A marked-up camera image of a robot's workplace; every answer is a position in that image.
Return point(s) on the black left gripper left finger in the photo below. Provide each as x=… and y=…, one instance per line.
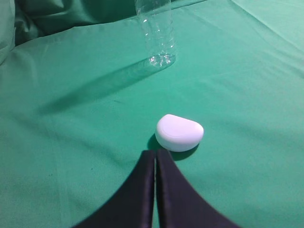
x=132, y=204

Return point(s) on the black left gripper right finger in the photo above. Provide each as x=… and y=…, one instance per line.
x=179, y=205

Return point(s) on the white rounded plastic case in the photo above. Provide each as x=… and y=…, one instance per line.
x=178, y=134

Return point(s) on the green tablecloth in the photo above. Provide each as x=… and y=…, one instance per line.
x=77, y=109

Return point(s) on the clear plastic bottle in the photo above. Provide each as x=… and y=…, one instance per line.
x=155, y=19

